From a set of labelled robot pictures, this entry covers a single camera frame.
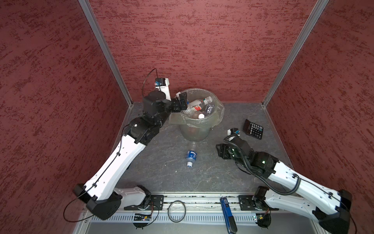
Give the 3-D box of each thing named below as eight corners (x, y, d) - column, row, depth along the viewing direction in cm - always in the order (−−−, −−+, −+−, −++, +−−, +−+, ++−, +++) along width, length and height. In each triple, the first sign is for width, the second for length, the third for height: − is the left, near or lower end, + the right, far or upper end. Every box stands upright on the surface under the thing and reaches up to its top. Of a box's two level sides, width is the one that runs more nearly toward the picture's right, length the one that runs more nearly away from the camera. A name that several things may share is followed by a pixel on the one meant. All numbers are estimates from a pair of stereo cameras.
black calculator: (241, 132, 106) (242, 129, 103) (245, 121, 112) (246, 119, 110) (259, 139, 102) (261, 137, 99) (262, 128, 108) (264, 126, 105)
